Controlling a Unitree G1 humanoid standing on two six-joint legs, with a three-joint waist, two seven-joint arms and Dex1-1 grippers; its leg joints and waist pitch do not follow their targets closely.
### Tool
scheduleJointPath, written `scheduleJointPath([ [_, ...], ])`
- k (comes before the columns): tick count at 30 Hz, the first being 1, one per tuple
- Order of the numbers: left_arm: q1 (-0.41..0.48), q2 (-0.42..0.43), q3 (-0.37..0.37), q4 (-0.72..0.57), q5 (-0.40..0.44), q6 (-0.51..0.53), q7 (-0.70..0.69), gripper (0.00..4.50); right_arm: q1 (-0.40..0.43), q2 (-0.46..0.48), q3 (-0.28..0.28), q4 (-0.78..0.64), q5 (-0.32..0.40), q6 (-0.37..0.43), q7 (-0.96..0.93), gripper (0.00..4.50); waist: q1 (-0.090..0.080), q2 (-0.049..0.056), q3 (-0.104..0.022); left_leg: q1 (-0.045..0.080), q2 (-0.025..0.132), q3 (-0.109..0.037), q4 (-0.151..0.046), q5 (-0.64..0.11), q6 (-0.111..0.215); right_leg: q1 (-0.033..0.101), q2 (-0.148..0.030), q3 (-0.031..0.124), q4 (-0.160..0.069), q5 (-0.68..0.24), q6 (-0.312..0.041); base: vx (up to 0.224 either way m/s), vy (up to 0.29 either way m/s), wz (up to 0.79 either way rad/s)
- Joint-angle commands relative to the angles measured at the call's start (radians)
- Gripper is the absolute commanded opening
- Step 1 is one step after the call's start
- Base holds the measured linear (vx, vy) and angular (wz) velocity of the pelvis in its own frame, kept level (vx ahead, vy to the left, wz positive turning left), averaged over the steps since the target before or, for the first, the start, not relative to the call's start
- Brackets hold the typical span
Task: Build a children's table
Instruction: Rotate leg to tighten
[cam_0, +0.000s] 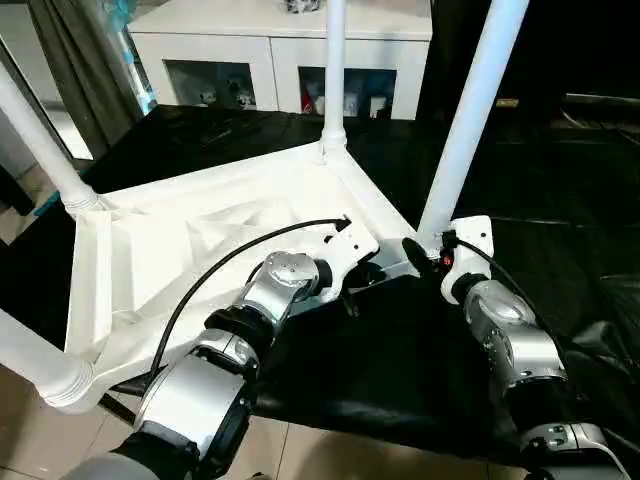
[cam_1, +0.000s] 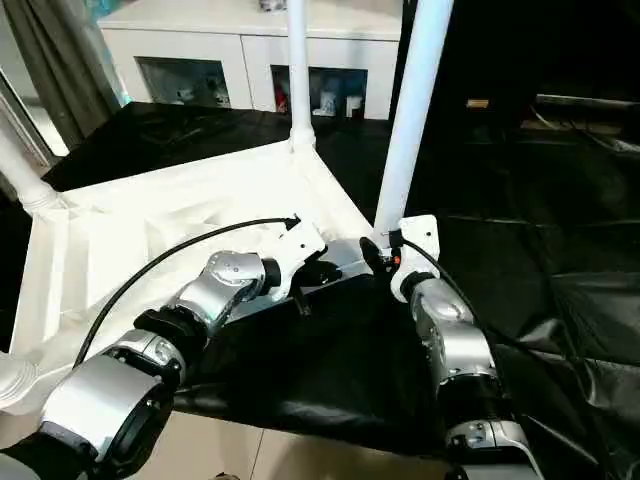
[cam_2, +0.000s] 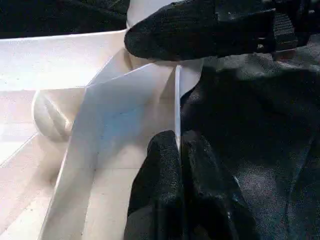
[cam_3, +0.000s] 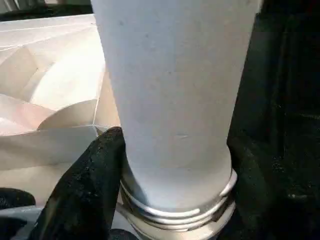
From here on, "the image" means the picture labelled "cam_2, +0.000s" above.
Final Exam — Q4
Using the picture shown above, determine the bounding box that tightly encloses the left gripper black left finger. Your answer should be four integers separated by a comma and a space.
123, 129, 186, 240

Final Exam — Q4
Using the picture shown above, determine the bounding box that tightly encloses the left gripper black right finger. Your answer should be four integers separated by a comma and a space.
181, 131, 261, 240

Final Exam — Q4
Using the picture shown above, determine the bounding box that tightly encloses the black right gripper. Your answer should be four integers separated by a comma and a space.
214, 0, 312, 54

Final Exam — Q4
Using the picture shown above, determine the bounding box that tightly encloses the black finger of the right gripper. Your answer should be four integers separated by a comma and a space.
124, 0, 276, 62

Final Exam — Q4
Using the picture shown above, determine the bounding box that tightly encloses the white plastic table leg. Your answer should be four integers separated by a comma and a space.
126, 0, 181, 28

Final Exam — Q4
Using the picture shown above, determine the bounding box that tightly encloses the white plastic table top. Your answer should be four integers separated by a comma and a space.
0, 28, 203, 240

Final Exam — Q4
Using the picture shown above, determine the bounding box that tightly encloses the black mat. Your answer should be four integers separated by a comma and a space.
0, 0, 320, 240

